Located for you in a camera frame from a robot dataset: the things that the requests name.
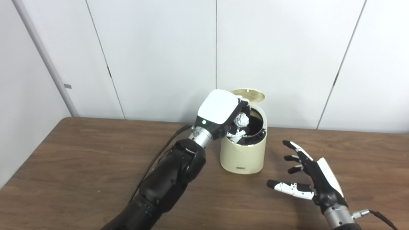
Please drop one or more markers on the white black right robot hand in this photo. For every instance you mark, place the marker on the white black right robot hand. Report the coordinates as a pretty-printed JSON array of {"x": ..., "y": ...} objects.
[{"x": 326, "y": 185}]

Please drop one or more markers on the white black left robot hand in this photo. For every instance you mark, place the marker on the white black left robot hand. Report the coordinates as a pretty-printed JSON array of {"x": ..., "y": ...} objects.
[{"x": 217, "y": 107}]

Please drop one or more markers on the white paper ball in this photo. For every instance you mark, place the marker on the white paper ball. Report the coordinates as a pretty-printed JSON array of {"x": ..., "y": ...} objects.
[{"x": 242, "y": 120}]

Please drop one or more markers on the round cream bin lid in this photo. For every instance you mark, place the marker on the round cream bin lid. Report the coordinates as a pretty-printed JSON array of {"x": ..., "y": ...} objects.
[{"x": 252, "y": 94}]

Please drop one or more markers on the cream-colored trash bin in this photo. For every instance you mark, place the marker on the cream-colored trash bin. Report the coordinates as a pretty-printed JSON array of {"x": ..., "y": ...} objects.
[{"x": 243, "y": 158}]

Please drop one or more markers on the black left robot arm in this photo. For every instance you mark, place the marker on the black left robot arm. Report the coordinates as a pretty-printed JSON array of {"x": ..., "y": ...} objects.
[{"x": 169, "y": 179}]

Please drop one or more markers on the black bin liner bag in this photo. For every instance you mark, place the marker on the black bin liner bag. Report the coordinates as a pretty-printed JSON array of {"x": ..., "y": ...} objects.
[{"x": 255, "y": 123}]

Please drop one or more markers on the grey wall corner post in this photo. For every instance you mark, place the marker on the grey wall corner post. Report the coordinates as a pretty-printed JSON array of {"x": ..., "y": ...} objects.
[{"x": 44, "y": 57}]

